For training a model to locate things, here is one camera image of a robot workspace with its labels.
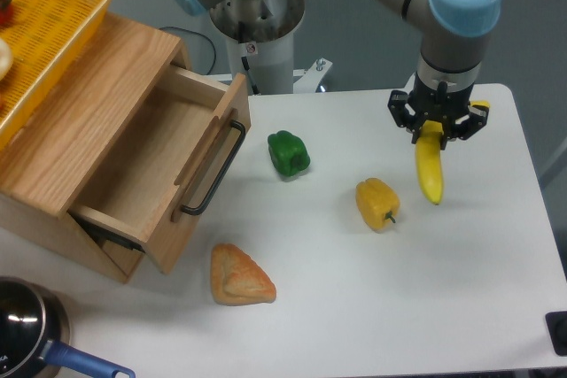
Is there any triangular bread pastry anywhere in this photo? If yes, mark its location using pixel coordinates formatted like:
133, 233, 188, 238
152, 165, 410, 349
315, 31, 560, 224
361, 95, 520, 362
210, 243, 276, 306

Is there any yellow plastic basket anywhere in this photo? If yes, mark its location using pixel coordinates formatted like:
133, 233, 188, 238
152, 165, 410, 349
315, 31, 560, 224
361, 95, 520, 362
1, 0, 111, 145

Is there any white round food item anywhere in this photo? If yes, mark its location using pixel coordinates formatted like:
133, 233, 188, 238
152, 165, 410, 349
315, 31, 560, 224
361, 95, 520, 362
0, 39, 13, 80

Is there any black drawer handle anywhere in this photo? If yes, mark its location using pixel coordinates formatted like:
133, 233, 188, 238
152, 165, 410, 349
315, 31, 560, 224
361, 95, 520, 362
180, 120, 246, 216

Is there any wooden drawer cabinet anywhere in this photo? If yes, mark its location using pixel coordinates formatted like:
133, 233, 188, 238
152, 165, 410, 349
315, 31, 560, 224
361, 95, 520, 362
1, 14, 190, 282

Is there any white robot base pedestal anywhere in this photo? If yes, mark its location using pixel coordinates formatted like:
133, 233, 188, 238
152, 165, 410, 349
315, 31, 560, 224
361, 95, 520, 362
209, 0, 332, 95

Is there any open wooden top drawer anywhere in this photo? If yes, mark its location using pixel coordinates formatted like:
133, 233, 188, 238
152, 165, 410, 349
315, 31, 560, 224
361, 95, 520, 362
70, 66, 250, 282

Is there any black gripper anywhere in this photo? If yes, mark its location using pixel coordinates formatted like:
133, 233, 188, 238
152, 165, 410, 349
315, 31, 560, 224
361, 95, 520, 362
387, 73, 490, 150

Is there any black pot blue handle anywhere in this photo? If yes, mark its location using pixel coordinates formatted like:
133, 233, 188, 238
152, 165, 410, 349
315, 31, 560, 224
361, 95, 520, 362
1, 276, 136, 377

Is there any black table corner device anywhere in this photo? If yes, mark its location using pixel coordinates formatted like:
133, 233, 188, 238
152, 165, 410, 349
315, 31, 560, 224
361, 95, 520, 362
545, 311, 567, 357

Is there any black cable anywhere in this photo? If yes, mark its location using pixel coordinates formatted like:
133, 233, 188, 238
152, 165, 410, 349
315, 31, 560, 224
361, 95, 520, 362
158, 26, 218, 75

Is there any yellow bell pepper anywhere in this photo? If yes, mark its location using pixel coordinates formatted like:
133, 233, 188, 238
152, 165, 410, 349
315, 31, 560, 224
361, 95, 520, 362
355, 178, 400, 231

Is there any green bell pepper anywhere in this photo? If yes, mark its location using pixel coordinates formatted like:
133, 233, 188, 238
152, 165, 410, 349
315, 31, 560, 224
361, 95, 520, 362
267, 130, 311, 177

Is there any yellow banana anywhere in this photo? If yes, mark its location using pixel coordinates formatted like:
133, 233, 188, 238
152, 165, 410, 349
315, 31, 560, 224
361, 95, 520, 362
415, 120, 447, 205

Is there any red bell pepper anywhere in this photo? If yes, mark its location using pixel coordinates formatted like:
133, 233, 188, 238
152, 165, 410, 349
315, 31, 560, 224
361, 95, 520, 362
0, 0, 14, 26

